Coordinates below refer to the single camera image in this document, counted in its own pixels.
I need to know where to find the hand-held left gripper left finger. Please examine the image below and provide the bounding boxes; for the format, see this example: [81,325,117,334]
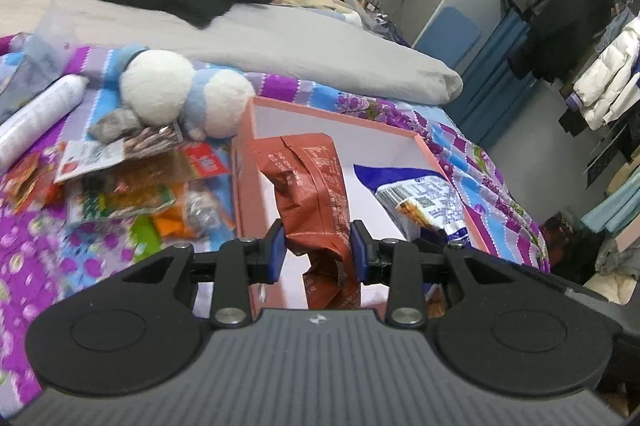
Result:
[121,218,287,329]

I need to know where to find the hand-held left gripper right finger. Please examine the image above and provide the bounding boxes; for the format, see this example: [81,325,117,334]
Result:
[350,220,521,329]

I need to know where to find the blue white snack packet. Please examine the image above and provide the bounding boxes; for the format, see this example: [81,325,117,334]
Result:
[352,163,471,251]

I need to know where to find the orange snack packet clear window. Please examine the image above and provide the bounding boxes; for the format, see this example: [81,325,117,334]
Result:
[150,186,236,239]

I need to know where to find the pink cardboard box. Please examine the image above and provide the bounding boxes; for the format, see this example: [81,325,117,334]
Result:
[230,96,493,307]

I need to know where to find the red snack packet round print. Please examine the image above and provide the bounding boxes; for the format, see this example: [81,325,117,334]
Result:
[180,141,233,179]

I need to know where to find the grey snack packet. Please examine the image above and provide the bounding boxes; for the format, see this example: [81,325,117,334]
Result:
[89,107,146,143]

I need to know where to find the small red snack packet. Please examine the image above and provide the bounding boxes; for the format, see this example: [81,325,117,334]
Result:
[5,151,66,211]

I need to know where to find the cream cloth bundle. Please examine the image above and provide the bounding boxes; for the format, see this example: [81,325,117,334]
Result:
[590,273,638,307]

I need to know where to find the light blue garment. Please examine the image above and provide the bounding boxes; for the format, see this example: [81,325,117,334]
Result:
[580,183,640,231]

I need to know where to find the white blue plush toy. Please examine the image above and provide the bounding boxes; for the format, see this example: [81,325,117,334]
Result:
[90,44,257,141]

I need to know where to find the grey blanket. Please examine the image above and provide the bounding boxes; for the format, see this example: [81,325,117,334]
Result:
[0,0,463,104]

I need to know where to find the white puffer jacket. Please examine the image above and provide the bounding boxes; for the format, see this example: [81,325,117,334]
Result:
[572,16,640,131]

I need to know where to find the blue curtain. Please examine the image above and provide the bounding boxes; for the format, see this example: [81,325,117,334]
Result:
[452,13,538,147]

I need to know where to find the blue foam board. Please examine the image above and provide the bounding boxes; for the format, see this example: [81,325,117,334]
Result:
[415,6,482,67]

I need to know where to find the floral bedsheet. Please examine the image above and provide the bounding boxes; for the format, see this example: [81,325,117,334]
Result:
[0,33,551,407]

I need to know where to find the black coat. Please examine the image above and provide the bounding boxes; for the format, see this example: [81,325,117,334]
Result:
[507,0,613,84]

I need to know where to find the white spray can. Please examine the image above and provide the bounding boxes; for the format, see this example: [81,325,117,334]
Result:
[0,74,87,174]

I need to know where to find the clear plastic bag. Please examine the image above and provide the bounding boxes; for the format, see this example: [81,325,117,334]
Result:
[0,8,86,111]

